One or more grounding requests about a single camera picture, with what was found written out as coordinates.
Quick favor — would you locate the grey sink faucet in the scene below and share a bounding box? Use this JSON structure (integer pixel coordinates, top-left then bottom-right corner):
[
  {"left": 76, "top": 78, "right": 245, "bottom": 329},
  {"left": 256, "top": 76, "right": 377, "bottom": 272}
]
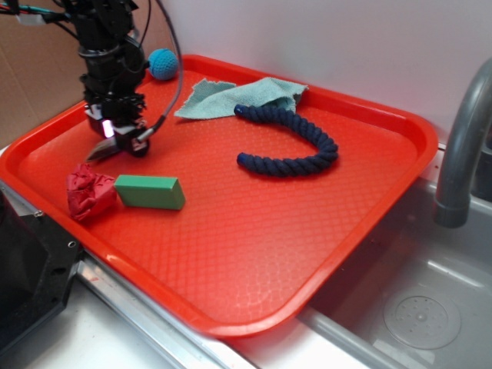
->
[{"left": 433, "top": 60, "right": 491, "bottom": 228}]

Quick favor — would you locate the grey cable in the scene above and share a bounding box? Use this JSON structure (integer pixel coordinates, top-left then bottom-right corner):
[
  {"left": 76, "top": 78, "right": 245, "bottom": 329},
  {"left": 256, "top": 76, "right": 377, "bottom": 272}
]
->
[{"left": 136, "top": 0, "right": 185, "bottom": 142}]

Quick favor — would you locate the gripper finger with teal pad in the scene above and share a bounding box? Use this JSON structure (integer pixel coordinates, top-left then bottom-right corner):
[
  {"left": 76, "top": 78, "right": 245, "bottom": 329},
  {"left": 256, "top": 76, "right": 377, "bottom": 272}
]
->
[
  {"left": 129, "top": 138, "right": 150, "bottom": 158},
  {"left": 85, "top": 138, "right": 119, "bottom": 162}
]

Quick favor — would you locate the green rectangular block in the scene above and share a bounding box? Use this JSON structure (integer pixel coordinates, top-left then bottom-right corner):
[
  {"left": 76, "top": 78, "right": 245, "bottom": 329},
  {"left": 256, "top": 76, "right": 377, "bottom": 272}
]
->
[{"left": 115, "top": 175, "right": 185, "bottom": 210}]

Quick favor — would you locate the teal cloth rag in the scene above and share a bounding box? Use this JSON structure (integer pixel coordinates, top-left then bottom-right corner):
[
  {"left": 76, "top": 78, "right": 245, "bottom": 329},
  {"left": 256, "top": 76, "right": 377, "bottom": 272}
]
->
[{"left": 175, "top": 77, "right": 308, "bottom": 120}]

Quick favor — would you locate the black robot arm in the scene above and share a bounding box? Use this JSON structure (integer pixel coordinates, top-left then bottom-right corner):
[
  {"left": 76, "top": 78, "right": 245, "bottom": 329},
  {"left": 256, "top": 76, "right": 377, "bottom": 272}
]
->
[{"left": 62, "top": 1, "right": 150, "bottom": 161}]

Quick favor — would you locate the crumpled red paper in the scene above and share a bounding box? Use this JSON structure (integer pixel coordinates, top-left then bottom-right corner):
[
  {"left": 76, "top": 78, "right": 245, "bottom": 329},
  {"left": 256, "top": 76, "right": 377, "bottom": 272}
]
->
[{"left": 66, "top": 164, "right": 117, "bottom": 221}]

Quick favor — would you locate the navy blue rope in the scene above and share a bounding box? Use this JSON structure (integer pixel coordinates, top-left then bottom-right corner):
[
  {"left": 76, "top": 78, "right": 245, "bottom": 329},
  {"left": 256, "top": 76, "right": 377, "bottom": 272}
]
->
[{"left": 233, "top": 104, "right": 340, "bottom": 178}]

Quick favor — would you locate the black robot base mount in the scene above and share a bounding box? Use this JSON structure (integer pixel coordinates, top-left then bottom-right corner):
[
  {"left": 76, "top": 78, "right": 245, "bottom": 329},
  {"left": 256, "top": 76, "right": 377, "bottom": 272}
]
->
[{"left": 1, "top": 194, "right": 82, "bottom": 354}]

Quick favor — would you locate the grey sink basin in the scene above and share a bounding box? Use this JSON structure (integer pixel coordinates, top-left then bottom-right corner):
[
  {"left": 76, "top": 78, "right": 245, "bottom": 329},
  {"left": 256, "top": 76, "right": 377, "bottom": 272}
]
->
[{"left": 299, "top": 180, "right": 491, "bottom": 368}]

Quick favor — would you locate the red plastic tray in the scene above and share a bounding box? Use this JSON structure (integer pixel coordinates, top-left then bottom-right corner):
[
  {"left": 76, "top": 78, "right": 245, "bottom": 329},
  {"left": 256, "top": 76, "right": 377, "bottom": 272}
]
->
[{"left": 0, "top": 54, "right": 440, "bottom": 340}]

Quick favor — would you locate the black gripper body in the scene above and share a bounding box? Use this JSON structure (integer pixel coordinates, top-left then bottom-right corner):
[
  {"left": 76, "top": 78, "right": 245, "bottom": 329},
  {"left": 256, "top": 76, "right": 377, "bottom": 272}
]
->
[{"left": 79, "top": 45, "right": 148, "bottom": 138}]

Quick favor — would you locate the brown cardboard sheet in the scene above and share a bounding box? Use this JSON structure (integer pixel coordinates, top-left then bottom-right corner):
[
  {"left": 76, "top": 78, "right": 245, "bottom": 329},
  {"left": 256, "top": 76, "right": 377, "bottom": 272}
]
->
[{"left": 0, "top": 0, "right": 170, "bottom": 151}]

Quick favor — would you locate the blue crochet ball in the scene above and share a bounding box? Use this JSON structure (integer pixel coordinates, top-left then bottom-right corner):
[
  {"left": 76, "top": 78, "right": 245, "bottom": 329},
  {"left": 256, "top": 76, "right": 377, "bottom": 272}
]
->
[{"left": 148, "top": 48, "right": 178, "bottom": 81}]

